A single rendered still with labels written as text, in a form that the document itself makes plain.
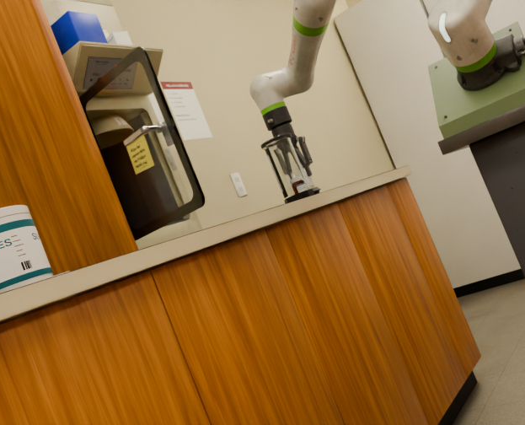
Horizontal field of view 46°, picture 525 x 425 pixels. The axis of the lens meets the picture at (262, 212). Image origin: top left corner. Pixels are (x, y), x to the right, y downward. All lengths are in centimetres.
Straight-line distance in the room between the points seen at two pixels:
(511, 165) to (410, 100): 270
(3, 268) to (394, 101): 367
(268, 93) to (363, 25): 252
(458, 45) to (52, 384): 130
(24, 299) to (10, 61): 85
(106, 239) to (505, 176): 108
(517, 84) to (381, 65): 278
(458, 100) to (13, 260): 128
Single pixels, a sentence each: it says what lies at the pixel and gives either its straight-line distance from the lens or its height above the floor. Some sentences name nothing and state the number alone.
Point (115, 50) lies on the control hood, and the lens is 177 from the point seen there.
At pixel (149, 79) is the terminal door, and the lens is 148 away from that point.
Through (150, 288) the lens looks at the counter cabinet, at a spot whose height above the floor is 86.
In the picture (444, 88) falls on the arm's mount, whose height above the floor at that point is 108.
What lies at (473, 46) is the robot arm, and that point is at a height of 114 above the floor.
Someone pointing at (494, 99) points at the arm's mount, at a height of 99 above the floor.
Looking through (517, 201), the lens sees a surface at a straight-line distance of 183.
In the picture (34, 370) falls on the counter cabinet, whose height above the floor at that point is 81.
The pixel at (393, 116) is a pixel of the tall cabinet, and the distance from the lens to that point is 452.
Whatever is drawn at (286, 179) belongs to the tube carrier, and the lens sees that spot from 201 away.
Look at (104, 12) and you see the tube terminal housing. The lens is 202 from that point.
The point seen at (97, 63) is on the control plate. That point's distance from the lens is 174.
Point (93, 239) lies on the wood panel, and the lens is 160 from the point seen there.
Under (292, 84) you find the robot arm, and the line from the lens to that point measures 220.
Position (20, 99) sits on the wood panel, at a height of 144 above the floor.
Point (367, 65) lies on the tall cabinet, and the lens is 459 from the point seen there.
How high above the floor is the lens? 85
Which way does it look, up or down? 3 degrees up
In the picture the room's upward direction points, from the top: 22 degrees counter-clockwise
